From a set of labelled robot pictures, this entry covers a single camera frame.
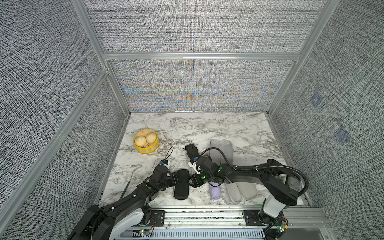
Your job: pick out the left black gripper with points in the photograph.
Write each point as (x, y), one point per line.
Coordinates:
(172, 176)

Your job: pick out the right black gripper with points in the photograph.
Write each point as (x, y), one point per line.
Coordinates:
(193, 179)

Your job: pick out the grey zippered case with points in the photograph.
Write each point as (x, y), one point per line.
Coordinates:
(181, 190)

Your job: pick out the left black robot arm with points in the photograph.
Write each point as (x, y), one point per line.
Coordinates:
(97, 223)

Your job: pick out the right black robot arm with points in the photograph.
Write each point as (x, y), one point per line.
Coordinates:
(282, 182)

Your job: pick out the purple folded umbrella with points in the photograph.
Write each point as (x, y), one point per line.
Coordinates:
(215, 191)

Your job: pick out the black folded umbrella centre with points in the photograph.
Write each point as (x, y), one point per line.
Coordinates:
(192, 153)

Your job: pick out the grey open case back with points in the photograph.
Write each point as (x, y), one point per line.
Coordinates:
(226, 147)

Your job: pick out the grey open case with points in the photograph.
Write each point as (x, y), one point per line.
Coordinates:
(226, 147)
(240, 190)

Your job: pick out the grey open case right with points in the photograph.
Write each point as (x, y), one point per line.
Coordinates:
(240, 190)

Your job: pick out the yellow bamboo steamer basket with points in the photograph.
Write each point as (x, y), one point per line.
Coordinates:
(147, 149)

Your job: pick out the right steamed bun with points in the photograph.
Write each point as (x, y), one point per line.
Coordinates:
(151, 138)

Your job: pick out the steamed bun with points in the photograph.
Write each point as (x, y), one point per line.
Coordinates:
(151, 138)
(140, 141)

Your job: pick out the left steamed bun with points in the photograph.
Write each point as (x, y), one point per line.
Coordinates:
(140, 141)

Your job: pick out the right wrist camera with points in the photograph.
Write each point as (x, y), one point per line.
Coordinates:
(194, 167)

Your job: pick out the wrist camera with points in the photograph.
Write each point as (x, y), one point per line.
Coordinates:
(165, 163)
(194, 167)

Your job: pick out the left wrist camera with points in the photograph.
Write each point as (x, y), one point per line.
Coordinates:
(165, 163)

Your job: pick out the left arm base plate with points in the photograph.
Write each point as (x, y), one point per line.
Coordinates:
(154, 218)

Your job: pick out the green handled tool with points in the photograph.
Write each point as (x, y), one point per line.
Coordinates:
(128, 183)

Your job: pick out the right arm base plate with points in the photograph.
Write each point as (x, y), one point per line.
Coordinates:
(252, 218)

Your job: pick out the white vented cable tray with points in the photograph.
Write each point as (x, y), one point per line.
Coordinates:
(195, 234)

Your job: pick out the aluminium front rail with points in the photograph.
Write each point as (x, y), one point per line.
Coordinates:
(225, 217)

